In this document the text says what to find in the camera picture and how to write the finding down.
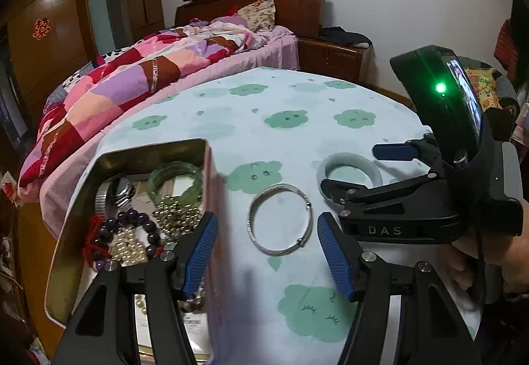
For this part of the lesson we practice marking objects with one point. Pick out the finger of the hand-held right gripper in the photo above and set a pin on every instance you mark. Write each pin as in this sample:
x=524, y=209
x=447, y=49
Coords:
x=392, y=152
x=372, y=192

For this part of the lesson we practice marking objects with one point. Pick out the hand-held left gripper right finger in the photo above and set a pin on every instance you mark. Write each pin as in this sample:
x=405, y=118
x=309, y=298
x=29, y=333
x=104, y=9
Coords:
x=335, y=258

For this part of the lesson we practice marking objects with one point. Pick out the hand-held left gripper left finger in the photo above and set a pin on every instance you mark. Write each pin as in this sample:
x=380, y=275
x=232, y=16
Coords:
x=201, y=253

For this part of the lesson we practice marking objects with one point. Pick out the pale jade bangle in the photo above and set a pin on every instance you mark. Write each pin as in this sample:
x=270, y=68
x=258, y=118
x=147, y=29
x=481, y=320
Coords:
x=330, y=166

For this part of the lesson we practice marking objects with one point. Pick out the gold metal tin box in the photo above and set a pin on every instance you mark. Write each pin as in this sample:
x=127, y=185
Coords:
x=215, y=199

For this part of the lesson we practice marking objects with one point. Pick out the silver metal bangle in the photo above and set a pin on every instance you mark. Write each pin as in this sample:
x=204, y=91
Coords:
x=253, y=232

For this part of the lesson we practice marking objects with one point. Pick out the person's right hand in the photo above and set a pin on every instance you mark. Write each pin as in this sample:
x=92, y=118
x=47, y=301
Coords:
x=516, y=257

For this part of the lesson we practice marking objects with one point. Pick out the orange floral cushion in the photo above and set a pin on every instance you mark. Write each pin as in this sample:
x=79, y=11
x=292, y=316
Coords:
x=483, y=86

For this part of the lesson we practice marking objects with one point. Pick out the red cloth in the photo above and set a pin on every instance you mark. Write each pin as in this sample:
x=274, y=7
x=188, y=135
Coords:
x=505, y=46

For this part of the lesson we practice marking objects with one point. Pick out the silver metal band watch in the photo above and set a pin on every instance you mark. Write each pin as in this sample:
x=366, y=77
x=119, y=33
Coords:
x=118, y=191

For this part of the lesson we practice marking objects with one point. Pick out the wooden nightstand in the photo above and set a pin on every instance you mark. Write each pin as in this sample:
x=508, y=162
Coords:
x=334, y=59

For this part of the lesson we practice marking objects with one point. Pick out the dark folded clothes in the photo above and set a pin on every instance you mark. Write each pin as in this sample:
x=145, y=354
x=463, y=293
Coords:
x=345, y=36

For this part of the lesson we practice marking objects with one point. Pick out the wooden bed with pink sheet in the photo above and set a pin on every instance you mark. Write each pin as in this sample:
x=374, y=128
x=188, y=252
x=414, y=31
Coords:
x=281, y=42

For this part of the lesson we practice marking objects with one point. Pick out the patchwork quilt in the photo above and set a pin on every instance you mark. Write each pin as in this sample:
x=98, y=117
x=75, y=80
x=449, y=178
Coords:
x=124, y=84

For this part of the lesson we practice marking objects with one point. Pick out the floral pillow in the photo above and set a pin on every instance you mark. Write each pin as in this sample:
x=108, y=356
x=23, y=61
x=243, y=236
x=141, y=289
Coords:
x=258, y=13

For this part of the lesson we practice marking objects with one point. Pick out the red paper decoration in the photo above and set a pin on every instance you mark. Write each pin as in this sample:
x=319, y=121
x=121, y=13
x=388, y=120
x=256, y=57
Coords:
x=41, y=29

